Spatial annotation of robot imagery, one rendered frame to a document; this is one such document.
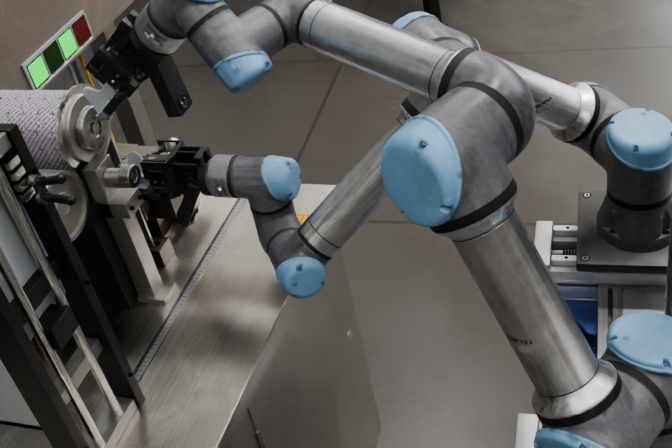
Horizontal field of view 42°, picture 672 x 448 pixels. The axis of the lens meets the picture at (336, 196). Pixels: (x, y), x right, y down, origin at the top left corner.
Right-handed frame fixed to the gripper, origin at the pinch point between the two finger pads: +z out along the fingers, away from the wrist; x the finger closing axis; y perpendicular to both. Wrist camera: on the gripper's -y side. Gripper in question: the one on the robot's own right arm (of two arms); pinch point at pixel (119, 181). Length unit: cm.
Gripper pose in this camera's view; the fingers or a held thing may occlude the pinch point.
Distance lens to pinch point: 166.2
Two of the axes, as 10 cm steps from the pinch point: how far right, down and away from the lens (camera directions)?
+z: -9.4, -0.4, 3.3
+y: -1.7, -7.9, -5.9
